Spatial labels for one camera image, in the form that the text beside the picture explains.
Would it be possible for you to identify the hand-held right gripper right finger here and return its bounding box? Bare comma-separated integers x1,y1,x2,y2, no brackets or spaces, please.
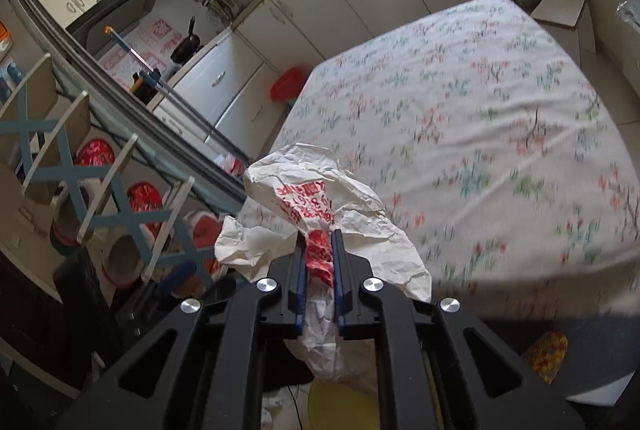
331,229,586,430

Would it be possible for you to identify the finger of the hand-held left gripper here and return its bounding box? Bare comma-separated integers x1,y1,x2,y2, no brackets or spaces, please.
159,260,199,299

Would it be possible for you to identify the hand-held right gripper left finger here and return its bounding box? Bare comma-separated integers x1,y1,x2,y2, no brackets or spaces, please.
60,230,307,430

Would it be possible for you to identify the white paper bag red print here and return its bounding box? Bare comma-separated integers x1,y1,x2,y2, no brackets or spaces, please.
215,142,433,393

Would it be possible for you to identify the pale yellow round bin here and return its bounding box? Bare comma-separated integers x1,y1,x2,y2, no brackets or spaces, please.
306,380,383,430

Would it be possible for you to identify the red trash bin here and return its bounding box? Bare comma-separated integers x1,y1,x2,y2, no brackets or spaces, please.
271,67,310,103

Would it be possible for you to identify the red patterned slipper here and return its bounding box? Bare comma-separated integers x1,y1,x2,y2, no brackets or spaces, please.
75,139,118,165
192,212,223,261
127,181,163,215

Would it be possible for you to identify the grey slipper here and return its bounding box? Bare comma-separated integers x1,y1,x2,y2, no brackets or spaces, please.
50,180,98,255
102,234,148,289

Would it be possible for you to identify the floral tablecloth table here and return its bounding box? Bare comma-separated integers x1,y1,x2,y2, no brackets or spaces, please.
240,0,640,315

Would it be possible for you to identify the white blue shoe rack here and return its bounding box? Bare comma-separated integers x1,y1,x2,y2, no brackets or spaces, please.
0,52,221,283

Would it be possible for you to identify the yellow floral slipper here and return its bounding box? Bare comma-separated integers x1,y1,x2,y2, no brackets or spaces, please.
522,331,569,385

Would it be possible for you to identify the black wok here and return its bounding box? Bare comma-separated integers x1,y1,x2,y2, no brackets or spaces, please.
171,17,202,63

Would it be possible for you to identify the black range hood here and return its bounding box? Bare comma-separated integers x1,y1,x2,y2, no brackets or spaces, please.
65,0,171,55

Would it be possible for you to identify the white stool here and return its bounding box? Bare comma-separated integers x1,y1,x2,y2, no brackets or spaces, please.
530,0,596,55

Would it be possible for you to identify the clear plastic bag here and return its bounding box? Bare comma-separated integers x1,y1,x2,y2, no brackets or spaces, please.
617,0,640,30

